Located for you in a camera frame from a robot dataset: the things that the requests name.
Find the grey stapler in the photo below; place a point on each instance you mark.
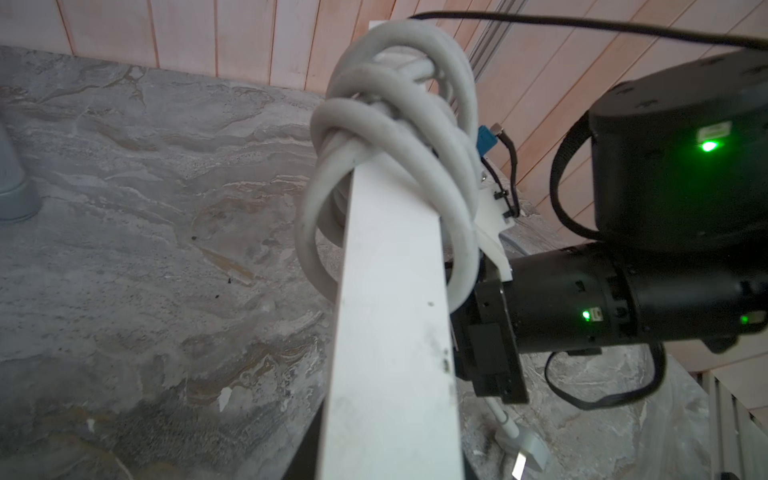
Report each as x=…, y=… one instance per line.
x=19, y=197

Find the white power strip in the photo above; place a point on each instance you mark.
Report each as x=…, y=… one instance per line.
x=386, y=231

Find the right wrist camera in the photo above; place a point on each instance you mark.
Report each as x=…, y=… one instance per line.
x=496, y=211

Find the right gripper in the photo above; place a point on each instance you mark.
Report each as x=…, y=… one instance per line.
x=486, y=353

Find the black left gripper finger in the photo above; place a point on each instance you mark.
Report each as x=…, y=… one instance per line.
x=303, y=465

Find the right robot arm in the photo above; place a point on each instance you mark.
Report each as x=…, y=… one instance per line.
x=679, y=247

